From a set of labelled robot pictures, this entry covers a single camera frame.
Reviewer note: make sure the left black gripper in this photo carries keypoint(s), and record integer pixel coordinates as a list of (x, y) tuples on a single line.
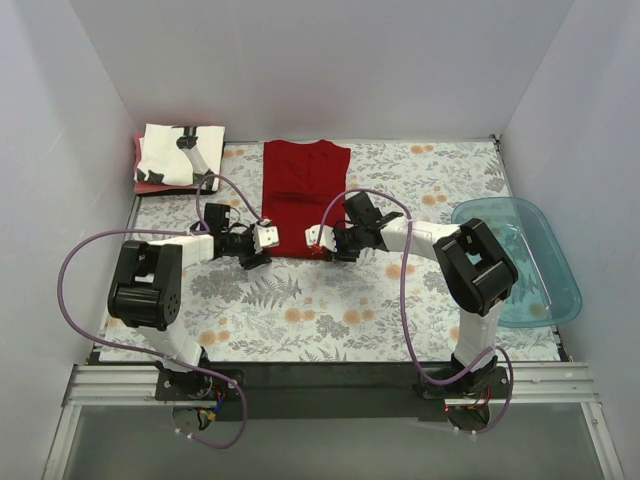
[(248, 245)]

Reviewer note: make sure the red t shirt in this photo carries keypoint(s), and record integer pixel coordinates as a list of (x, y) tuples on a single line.
[(143, 189), (299, 182)]

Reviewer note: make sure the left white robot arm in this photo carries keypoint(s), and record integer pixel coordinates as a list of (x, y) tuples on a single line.
[(146, 290)]

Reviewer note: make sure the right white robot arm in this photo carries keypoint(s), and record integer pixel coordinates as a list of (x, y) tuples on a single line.
[(477, 271)]

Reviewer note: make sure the floral patterned table mat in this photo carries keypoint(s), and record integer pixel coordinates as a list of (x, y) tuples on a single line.
[(382, 307)]

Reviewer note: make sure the white printed folded t shirt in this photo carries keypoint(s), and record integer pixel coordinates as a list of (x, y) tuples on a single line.
[(181, 155)]

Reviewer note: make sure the red folded t shirt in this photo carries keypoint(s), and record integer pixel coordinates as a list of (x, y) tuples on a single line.
[(143, 189)]

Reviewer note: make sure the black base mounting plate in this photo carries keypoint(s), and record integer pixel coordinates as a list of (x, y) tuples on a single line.
[(316, 390)]

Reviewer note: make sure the teal plastic bin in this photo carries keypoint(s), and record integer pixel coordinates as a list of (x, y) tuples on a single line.
[(546, 293)]

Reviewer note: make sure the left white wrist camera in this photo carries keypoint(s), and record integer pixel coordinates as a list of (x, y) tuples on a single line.
[(265, 235)]

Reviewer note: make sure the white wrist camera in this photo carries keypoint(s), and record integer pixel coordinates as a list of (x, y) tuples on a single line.
[(320, 239), (265, 235)]

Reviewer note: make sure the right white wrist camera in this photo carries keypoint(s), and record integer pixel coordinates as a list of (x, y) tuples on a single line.
[(320, 239)]

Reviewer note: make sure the aluminium frame rail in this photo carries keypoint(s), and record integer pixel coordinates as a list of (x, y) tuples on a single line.
[(134, 385)]

